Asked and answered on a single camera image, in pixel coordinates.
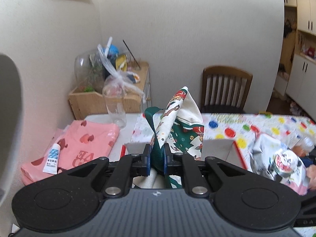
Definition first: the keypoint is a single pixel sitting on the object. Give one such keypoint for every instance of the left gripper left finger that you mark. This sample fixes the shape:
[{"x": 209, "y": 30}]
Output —
[{"x": 123, "y": 172}]

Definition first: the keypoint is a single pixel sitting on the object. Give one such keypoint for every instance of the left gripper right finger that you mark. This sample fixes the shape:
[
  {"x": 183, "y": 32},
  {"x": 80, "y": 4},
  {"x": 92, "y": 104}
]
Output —
[{"x": 185, "y": 166}]

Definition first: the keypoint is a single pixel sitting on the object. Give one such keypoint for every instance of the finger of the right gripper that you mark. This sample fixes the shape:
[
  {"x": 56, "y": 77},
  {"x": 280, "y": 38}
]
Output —
[{"x": 309, "y": 159}]

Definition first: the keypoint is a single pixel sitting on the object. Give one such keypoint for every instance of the christmas pattern cloth bag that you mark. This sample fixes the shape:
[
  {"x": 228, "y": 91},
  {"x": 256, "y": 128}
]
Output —
[{"x": 180, "y": 125}]

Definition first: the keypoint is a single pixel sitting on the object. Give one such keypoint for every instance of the white printed cloth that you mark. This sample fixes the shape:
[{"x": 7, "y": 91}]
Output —
[{"x": 272, "y": 159}]

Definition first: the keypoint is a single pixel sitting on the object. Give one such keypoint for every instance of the pink heart plastic bag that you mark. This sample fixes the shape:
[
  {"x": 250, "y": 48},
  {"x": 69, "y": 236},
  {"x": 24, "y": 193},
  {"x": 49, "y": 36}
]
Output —
[{"x": 81, "y": 142}]

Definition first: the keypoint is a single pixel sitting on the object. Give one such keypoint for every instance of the balloon pattern tablecloth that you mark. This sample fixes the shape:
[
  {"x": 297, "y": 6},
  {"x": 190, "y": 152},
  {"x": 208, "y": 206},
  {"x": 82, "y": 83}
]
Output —
[{"x": 297, "y": 133}]

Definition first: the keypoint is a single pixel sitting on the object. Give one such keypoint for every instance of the clear plastic bottle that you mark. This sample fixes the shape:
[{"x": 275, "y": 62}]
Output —
[{"x": 114, "y": 98}]

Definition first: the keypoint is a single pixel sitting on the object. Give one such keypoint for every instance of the small white ointment tube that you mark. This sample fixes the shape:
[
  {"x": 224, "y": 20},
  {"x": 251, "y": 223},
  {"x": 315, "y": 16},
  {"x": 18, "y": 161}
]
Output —
[{"x": 51, "y": 164}]

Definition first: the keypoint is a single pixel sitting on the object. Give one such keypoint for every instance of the tied clear plastic bag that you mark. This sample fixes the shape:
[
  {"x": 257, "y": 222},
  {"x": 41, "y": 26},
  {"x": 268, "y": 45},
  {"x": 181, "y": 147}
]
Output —
[{"x": 119, "y": 77}]

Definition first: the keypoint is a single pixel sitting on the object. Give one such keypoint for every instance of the wooden dining chair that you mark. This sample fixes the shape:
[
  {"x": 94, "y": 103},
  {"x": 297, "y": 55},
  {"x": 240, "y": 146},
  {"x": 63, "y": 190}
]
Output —
[{"x": 224, "y": 89}]

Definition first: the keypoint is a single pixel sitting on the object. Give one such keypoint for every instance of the glass dome terrarium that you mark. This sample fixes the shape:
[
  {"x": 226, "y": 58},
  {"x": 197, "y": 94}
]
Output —
[{"x": 90, "y": 74}]

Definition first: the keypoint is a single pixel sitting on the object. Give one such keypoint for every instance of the white wall cabinet unit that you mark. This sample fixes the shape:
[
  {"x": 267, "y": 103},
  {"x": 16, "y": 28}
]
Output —
[{"x": 295, "y": 79}]

